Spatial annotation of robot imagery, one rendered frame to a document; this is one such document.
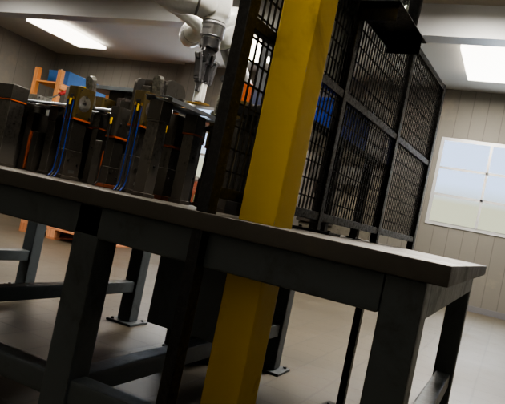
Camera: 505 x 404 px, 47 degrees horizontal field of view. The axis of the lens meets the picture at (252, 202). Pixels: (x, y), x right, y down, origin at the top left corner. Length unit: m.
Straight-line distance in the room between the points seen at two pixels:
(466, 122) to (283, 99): 7.41
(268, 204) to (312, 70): 0.33
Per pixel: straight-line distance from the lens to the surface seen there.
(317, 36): 1.40
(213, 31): 2.16
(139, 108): 1.98
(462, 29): 5.91
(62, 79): 8.60
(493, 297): 8.46
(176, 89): 2.49
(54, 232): 6.50
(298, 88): 1.35
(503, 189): 8.49
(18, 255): 3.60
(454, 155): 8.59
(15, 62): 11.68
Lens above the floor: 0.72
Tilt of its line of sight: 1 degrees up
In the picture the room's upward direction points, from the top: 12 degrees clockwise
